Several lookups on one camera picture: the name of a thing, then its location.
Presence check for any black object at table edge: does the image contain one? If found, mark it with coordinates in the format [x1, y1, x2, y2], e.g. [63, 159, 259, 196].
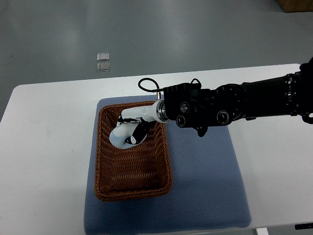
[294, 223, 313, 230]

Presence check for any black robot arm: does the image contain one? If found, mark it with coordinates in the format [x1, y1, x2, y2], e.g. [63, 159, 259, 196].
[109, 62, 313, 149]

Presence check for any blue white egg-shaped toy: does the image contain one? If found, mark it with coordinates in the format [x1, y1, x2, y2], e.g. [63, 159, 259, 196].
[109, 123, 138, 149]

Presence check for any upper clear floor plate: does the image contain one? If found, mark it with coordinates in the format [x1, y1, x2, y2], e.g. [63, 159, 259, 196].
[97, 52, 110, 61]

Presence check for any white table leg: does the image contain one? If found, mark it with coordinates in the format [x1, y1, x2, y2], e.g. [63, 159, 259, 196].
[256, 228, 269, 235]

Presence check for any blue cloth mat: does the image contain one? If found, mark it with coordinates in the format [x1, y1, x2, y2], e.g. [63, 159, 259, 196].
[84, 95, 251, 235]

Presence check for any cardboard box corner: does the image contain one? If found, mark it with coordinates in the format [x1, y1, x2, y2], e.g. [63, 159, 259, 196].
[277, 0, 313, 13]

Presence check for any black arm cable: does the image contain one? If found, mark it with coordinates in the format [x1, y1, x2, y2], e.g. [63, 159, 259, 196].
[137, 77, 164, 100]

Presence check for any brown wicker basket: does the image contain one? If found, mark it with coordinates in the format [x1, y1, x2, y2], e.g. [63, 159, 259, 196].
[94, 101, 173, 201]

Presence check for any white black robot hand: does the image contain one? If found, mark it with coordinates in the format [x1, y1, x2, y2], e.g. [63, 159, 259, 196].
[117, 99, 169, 145]

